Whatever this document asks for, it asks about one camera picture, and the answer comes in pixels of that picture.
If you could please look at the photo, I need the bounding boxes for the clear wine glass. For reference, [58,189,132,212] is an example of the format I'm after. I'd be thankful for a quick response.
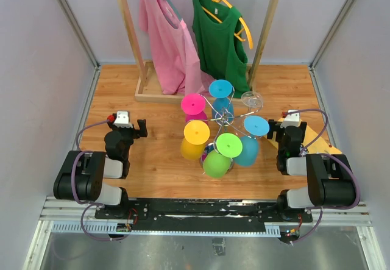
[241,91,264,110]

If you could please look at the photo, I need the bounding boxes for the magenta plastic wine glass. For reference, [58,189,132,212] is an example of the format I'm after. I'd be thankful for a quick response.
[180,94,208,123]

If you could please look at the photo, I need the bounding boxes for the blue wine glass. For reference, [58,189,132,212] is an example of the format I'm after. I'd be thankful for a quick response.
[209,79,234,118]
[234,115,270,167]

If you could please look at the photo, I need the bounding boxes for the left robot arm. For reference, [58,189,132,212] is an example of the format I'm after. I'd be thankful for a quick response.
[53,113,147,219]

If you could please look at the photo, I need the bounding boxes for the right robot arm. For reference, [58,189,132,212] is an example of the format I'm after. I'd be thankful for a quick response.
[267,119,360,221]

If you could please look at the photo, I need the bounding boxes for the wooden clothes rack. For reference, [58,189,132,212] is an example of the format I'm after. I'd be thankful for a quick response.
[117,0,278,104]

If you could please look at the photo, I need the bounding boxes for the chrome wine glass rack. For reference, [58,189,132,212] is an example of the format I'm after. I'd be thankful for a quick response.
[207,96,260,169]

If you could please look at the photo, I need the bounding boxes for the yellow plastic wine glass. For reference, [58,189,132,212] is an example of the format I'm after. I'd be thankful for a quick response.
[180,120,210,160]

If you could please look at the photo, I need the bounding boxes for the green plastic wine glass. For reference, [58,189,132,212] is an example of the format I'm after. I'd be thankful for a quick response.
[202,132,243,178]

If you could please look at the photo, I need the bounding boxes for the pink t-shirt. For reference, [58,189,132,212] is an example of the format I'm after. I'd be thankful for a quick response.
[138,0,214,95]

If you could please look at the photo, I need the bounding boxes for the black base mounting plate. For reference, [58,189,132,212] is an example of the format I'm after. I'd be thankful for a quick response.
[94,198,313,233]

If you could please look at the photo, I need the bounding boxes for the green tank top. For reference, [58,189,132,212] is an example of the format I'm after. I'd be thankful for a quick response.
[192,0,250,98]

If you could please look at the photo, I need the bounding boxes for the grey clothes hanger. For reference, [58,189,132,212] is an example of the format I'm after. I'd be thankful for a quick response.
[164,0,182,29]

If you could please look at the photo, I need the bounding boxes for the yellow clothes hanger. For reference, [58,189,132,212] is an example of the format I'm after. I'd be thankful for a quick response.
[199,0,254,49]

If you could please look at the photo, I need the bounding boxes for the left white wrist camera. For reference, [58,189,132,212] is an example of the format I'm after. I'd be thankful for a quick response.
[113,111,133,129]

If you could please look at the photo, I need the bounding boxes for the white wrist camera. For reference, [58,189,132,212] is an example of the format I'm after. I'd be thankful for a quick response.
[281,110,300,128]
[113,111,133,129]

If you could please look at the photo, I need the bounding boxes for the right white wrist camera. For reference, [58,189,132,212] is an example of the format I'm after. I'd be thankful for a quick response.
[281,110,300,128]

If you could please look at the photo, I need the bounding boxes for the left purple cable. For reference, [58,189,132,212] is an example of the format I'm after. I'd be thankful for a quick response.
[70,119,132,242]

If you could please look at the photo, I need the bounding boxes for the aluminium frame rail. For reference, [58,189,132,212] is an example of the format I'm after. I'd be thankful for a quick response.
[40,197,372,238]

